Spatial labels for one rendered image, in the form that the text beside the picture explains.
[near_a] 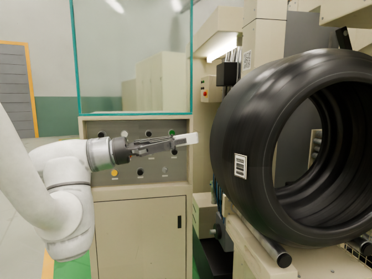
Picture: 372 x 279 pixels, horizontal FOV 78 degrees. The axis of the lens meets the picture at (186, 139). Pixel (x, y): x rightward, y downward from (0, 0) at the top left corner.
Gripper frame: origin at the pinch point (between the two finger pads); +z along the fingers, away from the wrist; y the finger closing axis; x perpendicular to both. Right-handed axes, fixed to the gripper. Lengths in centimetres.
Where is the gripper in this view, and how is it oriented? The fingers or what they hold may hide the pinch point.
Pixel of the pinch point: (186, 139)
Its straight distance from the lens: 65.9
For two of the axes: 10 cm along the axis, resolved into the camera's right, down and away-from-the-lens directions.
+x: 1.4, 9.7, 2.0
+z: 9.7, -1.7, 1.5
